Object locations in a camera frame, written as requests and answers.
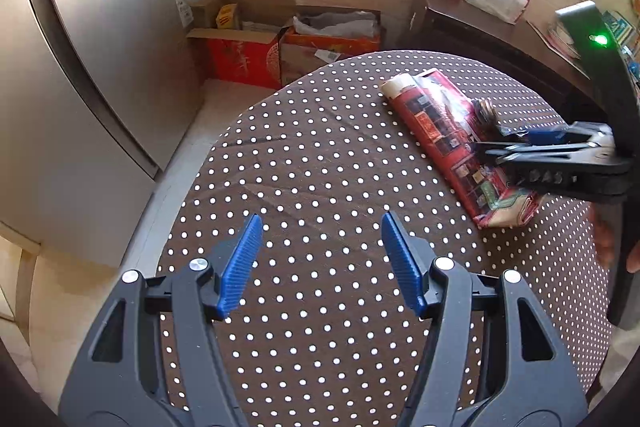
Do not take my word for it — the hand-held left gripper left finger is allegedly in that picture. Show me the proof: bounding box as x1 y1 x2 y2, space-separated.
57 213 264 427

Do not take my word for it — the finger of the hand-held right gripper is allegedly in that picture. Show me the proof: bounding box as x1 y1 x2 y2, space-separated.
470 142 617 166
492 122 617 148

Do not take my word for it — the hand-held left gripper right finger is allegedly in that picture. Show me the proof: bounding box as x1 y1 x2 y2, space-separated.
381 210 590 427

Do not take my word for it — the red package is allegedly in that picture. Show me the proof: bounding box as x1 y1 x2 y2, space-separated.
380 69 543 230

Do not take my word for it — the person's right hand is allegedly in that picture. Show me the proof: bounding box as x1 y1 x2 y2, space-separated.
587 202 640 275

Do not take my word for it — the pink place mat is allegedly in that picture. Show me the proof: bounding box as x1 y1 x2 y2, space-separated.
530 19 586 62

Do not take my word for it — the brown polka dot tablecloth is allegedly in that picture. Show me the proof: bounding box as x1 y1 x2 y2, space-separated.
155 51 616 427

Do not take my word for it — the row of books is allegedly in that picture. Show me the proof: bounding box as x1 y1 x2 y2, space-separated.
600 9 640 82

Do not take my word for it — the dark wooden cabinet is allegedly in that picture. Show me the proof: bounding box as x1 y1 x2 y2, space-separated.
407 0 611 128

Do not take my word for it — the red cardboard box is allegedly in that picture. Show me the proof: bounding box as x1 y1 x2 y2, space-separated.
186 0 297 90

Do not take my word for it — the clear plastic bag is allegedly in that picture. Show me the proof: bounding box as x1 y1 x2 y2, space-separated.
292 11 377 38

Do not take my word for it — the small yellow box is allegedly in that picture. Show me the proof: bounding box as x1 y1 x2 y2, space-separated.
216 4 238 30

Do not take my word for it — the silver refrigerator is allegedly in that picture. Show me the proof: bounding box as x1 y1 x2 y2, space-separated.
0 0 201 268

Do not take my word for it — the white paper tag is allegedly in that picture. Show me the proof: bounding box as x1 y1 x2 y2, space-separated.
173 0 194 28

